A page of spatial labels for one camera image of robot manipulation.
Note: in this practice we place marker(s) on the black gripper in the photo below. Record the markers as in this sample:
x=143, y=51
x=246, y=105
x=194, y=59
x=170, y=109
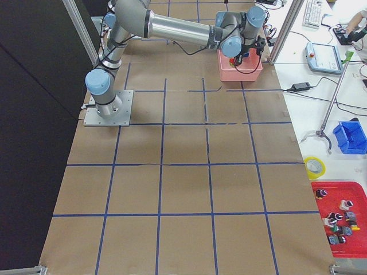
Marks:
x=243, y=53

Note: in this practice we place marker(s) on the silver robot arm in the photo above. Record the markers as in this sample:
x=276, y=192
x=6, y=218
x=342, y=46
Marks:
x=233, y=34

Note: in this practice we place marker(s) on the pink plastic box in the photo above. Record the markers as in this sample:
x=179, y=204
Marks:
x=249, y=70

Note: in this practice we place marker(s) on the black power adapter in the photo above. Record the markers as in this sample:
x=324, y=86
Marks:
x=302, y=86

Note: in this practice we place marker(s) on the teach pendant tablet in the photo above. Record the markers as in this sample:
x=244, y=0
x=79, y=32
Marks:
x=323, y=58

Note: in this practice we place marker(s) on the white keyboard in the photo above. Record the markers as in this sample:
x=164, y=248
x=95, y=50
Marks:
x=312, y=14

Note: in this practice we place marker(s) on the long reach grabber tool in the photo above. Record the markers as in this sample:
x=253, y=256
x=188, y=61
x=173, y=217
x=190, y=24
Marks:
x=320, y=133

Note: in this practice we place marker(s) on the yellow tape roll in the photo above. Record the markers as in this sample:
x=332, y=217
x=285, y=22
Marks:
x=315, y=167

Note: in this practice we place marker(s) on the blue storage bin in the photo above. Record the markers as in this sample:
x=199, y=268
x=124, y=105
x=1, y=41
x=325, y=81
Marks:
x=350, y=137

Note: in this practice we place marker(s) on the red plastic tray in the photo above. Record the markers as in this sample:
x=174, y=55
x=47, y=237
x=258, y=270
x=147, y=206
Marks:
x=342, y=207

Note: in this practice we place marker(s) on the aluminium frame post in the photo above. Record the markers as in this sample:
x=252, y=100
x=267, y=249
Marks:
x=284, y=31

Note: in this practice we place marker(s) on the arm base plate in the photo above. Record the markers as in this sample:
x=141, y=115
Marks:
x=120, y=114

